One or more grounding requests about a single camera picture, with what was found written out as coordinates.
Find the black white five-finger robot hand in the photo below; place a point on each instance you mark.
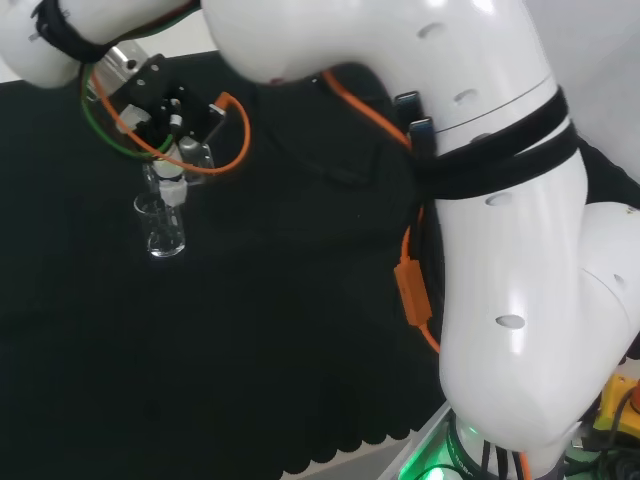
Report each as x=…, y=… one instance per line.
x=165, y=100

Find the small clear glass beaker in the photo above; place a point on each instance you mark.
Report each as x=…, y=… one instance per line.
x=197, y=160

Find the tall clear glass beaker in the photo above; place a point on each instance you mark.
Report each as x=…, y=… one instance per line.
x=162, y=235

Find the black bench cloth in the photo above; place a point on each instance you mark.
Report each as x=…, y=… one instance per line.
x=250, y=325

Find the black blue USB plug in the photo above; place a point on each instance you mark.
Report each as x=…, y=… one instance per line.
x=421, y=135
x=407, y=102

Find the yellow stop button box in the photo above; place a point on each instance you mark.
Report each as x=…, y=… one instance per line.
x=612, y=410

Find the grey metal base plate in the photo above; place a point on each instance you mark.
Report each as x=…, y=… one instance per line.
x=415, y=450

